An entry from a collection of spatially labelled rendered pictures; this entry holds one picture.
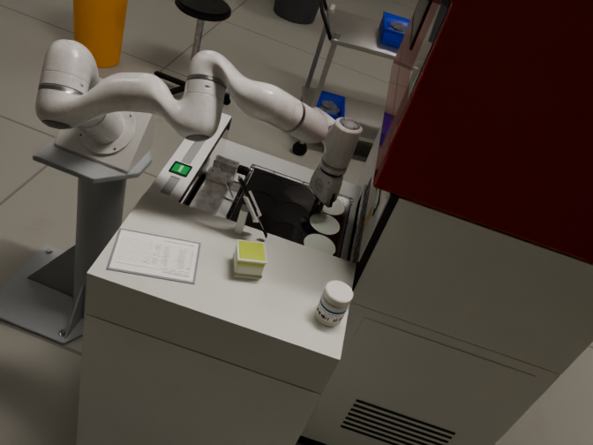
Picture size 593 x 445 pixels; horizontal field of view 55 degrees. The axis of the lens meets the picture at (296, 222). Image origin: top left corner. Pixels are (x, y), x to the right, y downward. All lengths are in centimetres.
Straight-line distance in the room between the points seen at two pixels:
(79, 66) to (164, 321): 69
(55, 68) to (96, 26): 251
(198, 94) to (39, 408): 136
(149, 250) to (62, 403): 100
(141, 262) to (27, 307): 120
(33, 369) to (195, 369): 102
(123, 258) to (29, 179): 182
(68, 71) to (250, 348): 84
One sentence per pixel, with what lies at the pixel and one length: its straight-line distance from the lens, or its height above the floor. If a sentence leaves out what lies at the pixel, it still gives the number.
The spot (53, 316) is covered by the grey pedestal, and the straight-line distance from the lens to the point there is 257.
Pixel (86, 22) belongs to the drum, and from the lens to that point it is 415.
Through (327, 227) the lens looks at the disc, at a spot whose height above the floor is 90.
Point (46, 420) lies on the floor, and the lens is 232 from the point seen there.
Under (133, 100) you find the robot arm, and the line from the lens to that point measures 152.
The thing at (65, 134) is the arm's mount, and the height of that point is 86.
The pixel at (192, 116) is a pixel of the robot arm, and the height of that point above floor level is 127.
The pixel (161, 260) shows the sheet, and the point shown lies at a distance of 146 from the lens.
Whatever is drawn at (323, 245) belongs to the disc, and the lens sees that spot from 174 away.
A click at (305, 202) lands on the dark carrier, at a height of 90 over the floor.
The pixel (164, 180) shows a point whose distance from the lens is 172.
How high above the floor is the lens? 201
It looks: 38 degrees down
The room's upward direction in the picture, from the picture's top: 20 degrees clockwise
